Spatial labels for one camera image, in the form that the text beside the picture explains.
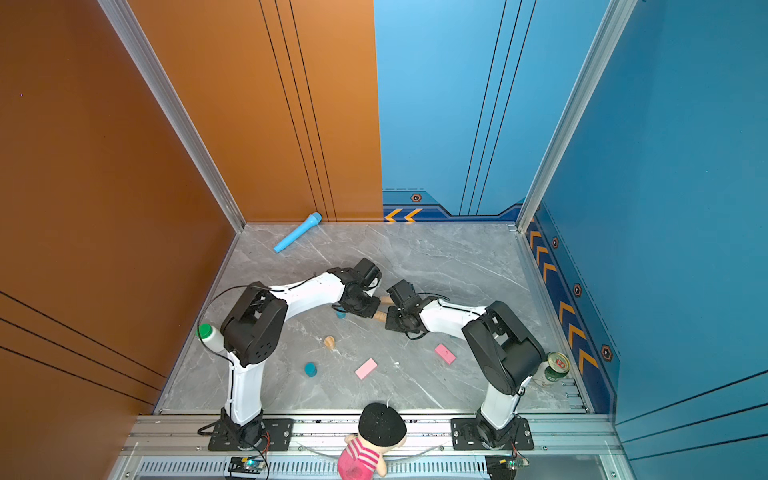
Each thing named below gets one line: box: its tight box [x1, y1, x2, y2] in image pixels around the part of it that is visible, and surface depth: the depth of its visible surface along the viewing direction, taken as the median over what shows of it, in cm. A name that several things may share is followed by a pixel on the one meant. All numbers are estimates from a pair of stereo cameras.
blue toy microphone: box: [274, 212, 323, 254], surface depth 118 cm
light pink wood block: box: [355, 358, 378, 380], surface depth 85 cm
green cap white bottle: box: [196, 323, 225, 352], surface depth 84 cm
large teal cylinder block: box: [304, 362, 318, 378], surface depth 86 cm
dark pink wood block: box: [435, 344, 456, 365], surface depth 87 cm
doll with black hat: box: [337, 403, 407, 480], surface depth 68 cm
